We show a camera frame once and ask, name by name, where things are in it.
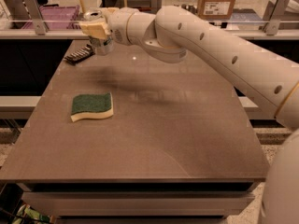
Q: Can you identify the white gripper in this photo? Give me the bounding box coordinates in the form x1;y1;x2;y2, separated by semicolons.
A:
79;7;137;46

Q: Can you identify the silver green 7up can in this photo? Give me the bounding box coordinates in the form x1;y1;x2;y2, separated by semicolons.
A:
83;8;114;55

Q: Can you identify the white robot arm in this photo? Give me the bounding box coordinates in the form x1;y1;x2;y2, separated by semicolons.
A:
79;6;299;224

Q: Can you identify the purple plastic crate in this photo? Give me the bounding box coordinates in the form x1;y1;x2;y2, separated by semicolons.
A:
21;5;81;31

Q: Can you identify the green yellow sponge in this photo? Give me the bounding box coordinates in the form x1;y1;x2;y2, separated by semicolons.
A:
71;92;114;122

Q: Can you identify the cardboard box with label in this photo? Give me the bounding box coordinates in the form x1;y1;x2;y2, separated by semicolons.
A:
197;0;235;20

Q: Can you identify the middle metal railing post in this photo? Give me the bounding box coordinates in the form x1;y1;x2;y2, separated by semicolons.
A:
150;0;162;14

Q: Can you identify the metal railing post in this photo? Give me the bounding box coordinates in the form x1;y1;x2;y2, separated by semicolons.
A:
262;0;294;35
24;0;48;35
150;0;162;14

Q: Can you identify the left metal railing post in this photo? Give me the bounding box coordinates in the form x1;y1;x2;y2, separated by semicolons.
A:
24;0;48;35

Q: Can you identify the right metal railing post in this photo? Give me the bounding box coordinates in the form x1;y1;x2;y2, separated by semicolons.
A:
262;0;294;35

